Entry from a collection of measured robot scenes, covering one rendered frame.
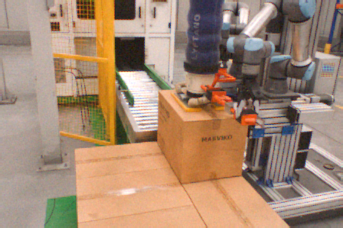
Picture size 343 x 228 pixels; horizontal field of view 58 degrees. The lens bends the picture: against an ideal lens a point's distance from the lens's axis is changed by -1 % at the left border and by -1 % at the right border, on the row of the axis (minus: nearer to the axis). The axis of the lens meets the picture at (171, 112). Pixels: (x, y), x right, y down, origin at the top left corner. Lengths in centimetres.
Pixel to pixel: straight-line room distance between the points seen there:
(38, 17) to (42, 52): 28
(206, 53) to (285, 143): 103
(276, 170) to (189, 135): 104
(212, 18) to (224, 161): 84
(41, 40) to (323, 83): 224
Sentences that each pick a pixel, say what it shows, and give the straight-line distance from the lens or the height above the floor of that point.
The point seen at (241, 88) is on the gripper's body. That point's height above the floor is 120.
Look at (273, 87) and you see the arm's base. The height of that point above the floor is 107.
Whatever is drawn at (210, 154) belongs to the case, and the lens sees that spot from 187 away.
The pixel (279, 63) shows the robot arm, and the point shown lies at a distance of 203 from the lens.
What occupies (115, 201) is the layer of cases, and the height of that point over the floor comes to 54.
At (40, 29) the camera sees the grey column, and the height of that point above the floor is 129.
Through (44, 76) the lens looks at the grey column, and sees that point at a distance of 295.
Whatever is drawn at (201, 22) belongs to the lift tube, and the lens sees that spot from 184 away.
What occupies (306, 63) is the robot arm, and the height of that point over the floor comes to 126.
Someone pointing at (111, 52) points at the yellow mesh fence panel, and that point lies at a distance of 297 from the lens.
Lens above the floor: 158
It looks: 20 degrees down
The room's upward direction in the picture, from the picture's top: 2 degrees clockwise
